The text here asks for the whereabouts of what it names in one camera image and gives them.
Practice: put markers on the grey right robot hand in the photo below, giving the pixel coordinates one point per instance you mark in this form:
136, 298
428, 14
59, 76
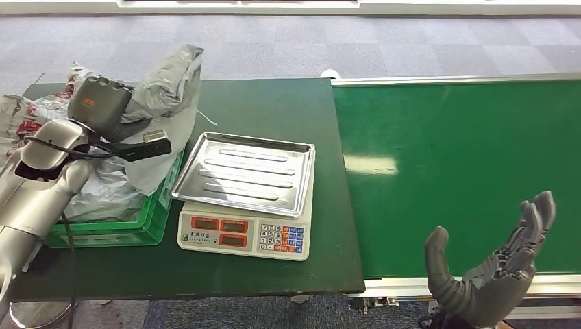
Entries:
485, 290

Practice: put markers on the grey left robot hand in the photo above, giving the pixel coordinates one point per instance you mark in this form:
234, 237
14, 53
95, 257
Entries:
100, 106

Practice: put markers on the grey mailer package red print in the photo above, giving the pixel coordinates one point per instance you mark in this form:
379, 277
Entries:
172, 81

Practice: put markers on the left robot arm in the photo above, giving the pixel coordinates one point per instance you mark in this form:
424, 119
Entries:
36, 200

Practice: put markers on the crumpled grey mailer package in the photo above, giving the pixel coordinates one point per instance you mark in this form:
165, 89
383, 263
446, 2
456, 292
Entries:
75, 72

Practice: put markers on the green plastic basket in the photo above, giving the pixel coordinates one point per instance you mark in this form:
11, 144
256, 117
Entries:
150, 227

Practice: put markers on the grey mailer large red logo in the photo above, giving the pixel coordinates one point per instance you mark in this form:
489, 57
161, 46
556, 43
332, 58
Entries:
18, 118

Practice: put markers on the white window ledge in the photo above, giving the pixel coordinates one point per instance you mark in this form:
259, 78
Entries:
68, 7

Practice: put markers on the white plastic strip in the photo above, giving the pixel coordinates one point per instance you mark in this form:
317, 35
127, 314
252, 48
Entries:
206, 118

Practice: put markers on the green conveyor belt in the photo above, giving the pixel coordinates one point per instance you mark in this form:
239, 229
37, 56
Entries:
454, 136

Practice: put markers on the white mailer with QR code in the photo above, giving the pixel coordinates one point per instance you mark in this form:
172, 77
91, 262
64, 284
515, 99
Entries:
35, 254

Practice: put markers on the dark green table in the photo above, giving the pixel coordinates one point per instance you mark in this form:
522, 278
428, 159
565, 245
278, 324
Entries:
272, 104

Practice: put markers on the white electronic scale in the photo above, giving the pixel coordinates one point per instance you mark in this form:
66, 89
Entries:
213, 243

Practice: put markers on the white table foot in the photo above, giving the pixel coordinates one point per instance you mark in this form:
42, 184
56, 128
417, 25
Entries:
300, 299

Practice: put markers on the round metal stand base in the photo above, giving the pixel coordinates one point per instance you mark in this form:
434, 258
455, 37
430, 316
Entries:
31, 318

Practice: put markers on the white conveyor roller cap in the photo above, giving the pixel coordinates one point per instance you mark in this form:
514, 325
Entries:
330, 73

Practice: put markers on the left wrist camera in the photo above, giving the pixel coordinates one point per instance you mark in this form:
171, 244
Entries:
150, 145

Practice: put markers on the aluminium conveyor frame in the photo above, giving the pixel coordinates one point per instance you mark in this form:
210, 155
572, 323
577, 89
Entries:
399, 287

